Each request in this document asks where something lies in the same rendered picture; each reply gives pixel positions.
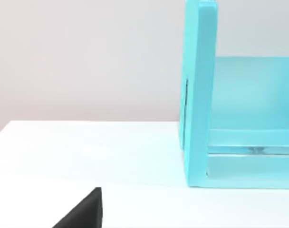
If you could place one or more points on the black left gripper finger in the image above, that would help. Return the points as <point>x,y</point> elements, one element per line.
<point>88,211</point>

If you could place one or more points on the light blue rack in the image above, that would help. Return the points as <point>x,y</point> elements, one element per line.
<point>199,95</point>

